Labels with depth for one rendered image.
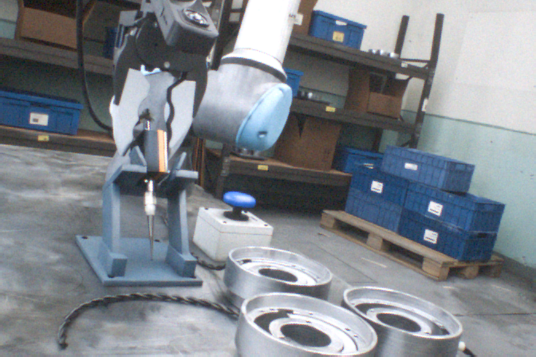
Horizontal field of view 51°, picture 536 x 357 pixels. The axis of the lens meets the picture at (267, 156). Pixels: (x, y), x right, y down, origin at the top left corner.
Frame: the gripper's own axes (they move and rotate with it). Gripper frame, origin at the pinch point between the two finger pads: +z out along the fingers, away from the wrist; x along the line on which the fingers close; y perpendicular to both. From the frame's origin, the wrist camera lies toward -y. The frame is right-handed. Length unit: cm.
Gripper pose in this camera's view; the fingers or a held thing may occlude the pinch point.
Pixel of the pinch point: (148, 147)
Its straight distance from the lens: 61.4
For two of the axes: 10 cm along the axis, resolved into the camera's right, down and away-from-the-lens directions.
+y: -4.9, -2.0, 8.5
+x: -8.5, -1.2, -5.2
